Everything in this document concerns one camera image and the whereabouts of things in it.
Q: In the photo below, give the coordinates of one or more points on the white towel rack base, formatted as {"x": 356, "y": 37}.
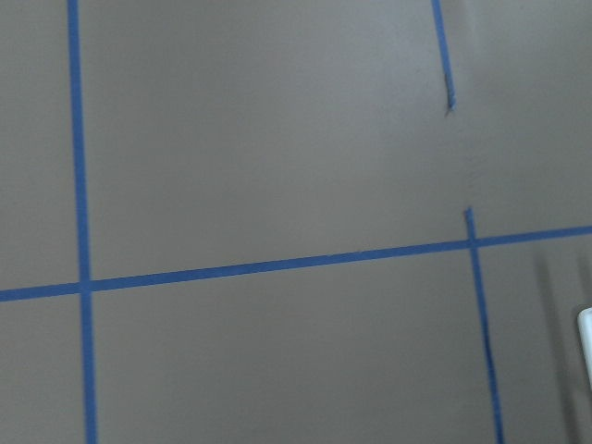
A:
{"x": 584, "y": 323}

